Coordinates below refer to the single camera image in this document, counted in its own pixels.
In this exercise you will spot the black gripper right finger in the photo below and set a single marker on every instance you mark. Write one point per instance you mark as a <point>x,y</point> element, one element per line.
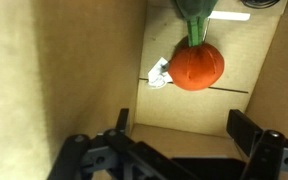
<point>267,156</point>

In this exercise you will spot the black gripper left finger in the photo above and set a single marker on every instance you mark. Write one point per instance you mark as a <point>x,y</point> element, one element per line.
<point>84,156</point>

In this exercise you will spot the red plush radish green leaves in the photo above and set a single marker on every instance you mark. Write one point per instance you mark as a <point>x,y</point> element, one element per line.
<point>195,66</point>

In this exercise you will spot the brown cardboard shipping box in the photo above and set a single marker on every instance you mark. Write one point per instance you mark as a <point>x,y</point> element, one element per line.
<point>84,66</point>

